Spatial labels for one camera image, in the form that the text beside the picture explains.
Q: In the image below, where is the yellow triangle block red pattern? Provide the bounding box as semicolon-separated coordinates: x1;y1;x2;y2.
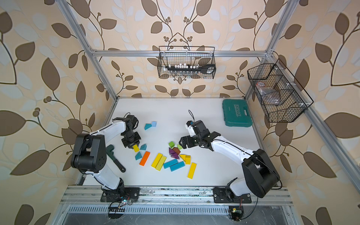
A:
133;144;140;152

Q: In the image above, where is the teal triangular prism block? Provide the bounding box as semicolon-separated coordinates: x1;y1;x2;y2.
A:
140;144;147;151
144;123;152;130
135;152;142;160

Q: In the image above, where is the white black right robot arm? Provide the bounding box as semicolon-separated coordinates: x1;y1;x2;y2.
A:
180;120;280;200

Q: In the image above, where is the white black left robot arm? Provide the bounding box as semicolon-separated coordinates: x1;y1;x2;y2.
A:
70;113;141;198

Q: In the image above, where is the orange rectangular block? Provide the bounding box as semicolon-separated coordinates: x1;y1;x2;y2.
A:
139;151;150;166

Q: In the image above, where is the dark green pipe wrench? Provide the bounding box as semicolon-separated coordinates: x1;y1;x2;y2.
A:
106;144;126;173

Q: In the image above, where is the brown wooden block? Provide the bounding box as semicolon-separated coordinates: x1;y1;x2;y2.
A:
172;147;181;155

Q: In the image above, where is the yellow rectangular block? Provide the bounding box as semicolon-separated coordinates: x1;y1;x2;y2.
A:
187;163;197;179
151;153;163;168

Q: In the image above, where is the purple triangular prism block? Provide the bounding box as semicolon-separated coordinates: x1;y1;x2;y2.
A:
171;153;180;159
169;148;176;155

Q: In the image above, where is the teal rectangular block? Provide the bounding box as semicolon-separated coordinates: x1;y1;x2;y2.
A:
170;161;186;172
163;159;178;169

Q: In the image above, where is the yellow-green rectangular block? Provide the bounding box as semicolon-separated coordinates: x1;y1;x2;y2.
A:
155;155;167;171

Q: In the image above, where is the green plastic tool case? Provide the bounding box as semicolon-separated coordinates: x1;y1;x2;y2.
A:
222;99;253;128

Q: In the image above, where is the plastic bag in basket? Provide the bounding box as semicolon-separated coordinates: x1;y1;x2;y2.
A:
256;82;281;106

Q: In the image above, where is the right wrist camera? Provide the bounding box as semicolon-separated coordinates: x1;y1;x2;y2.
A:
186;121;201;137

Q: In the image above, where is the socket set rail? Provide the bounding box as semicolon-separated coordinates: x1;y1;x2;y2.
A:
163;64;217;75

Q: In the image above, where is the black wire basket back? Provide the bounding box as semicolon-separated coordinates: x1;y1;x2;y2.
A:
157;46;216;79

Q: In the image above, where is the black wire basket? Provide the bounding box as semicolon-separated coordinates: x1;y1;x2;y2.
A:
247;59;314;123
157;46;216;79

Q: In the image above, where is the aluminium front rail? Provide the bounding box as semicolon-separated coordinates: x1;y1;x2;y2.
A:
60;185;293;206

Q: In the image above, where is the black wire basket right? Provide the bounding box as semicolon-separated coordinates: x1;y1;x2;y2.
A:
247;59;314;123

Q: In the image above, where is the aluminium frame post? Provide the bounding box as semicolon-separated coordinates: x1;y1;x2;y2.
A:
244;0;300;100

